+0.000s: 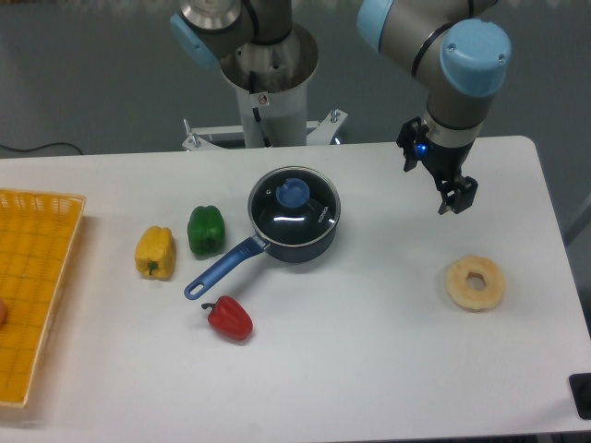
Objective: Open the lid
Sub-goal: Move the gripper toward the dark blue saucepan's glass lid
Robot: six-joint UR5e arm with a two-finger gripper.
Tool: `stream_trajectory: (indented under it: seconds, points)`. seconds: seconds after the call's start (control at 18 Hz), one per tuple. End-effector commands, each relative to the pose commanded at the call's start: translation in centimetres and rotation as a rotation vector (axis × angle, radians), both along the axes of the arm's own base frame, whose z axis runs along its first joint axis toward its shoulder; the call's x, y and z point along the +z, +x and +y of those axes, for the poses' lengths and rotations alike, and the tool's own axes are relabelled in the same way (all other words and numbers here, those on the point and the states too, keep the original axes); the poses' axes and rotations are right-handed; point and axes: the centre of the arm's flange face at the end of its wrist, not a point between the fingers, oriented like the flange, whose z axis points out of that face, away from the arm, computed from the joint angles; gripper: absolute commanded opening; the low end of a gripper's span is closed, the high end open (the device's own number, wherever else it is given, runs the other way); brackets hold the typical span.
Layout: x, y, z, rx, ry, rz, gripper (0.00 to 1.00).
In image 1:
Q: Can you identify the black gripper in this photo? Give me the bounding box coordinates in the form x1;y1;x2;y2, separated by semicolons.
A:
396;114;477;215

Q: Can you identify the glass lid blue knob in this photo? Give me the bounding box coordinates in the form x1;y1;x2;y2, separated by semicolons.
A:
248;166;341;246

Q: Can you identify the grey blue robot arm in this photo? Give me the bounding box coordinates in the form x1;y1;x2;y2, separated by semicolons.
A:
170;1;512;213

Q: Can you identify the beige donut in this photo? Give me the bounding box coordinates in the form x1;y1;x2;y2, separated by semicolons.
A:
445;255;506;311

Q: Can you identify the dark blue saucepan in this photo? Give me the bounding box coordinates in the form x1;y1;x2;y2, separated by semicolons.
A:
184;166;341;300

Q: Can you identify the green bell pepper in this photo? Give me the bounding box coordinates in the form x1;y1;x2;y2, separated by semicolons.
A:
187;205;225;257

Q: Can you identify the red bell pepper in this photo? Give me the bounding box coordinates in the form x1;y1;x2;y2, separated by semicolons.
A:
201;295;253;341

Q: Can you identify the black table edge device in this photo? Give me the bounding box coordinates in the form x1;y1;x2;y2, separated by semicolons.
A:
569;373;591;420

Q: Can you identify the yellow bell pepper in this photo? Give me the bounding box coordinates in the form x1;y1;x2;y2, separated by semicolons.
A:
134;226;176;281

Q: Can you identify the yellow wicker basket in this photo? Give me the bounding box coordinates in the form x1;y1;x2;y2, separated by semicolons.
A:
1;188;86;408

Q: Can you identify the white base frame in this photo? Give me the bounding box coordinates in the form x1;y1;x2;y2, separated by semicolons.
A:
181;109;348;152

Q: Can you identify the black pedestal cable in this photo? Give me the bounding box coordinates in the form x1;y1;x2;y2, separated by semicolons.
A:
247;69;271;148

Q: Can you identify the black floor cable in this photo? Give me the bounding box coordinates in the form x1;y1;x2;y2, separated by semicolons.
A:
0;141;85;155

